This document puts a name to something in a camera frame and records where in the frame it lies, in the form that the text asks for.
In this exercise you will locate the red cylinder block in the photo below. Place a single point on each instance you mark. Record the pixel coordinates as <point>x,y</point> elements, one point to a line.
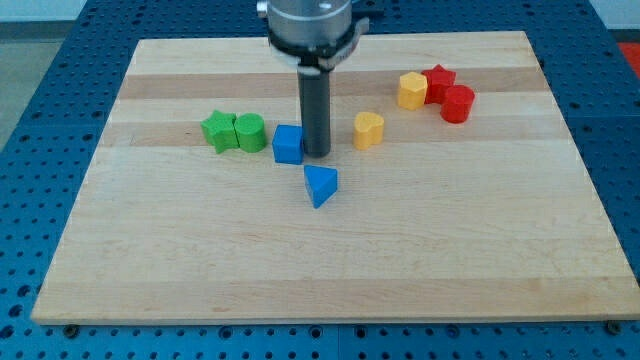
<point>457,104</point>

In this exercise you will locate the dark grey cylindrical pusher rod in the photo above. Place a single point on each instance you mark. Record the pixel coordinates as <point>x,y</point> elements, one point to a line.
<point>314,94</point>

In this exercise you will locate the blue cube block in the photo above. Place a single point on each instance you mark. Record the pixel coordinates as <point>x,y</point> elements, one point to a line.
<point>287,144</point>

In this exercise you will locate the green star block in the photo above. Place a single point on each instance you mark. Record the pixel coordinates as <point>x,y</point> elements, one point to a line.
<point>219,131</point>

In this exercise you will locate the green cylinder block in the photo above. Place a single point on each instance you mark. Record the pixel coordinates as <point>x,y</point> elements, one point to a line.
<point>250,132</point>

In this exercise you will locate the yellow hexagon block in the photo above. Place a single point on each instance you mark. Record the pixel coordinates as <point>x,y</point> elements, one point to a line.
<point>412,89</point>

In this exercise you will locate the blue triangle block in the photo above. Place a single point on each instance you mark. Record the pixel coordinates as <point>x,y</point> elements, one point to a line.
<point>321,183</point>

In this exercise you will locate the red star block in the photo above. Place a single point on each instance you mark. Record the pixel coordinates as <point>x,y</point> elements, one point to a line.
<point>439,79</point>

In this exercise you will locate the yellow heart block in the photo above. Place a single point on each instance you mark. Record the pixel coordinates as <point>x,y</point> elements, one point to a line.
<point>368,130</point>

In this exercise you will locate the light wooden board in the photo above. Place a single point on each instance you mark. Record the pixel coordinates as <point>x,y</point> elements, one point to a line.
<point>493,219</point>

